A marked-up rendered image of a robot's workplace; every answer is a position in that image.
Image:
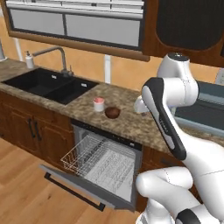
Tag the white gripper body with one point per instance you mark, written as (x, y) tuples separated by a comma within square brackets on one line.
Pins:
[(140, 105)]

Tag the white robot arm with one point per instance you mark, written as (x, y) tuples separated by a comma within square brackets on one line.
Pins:
[(177, 76)]

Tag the brown bowl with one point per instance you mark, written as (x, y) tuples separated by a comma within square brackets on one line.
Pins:
[(112, 113)]

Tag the white cup with pink inside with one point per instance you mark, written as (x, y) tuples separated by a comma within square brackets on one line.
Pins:
[(99, 105)]

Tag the dishwasher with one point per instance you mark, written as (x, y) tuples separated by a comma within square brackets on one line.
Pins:
[(108, 132)]

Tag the wooden cupboard door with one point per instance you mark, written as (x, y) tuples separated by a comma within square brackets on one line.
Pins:
[(55, 143), (17, 131)]

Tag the grey dishwasher door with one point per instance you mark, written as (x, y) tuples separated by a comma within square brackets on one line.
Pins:
[(87, 184)]

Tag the grey hob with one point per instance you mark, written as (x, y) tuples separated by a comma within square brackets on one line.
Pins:
[(204, 110)]

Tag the grey metal tap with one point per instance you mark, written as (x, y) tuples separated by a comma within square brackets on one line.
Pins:
[(62, 58)]

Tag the black double sink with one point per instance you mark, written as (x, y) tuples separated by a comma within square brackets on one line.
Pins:
[(43, 84)]

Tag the white soap dispenser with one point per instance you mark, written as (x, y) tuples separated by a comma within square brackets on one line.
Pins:
[(29, 61)]

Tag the dark wooden wall cupboard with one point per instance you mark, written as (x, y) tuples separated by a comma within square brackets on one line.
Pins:
[(186, 26)]

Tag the window with wooden frame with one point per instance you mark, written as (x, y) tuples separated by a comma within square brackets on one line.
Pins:
[(87, 27)]

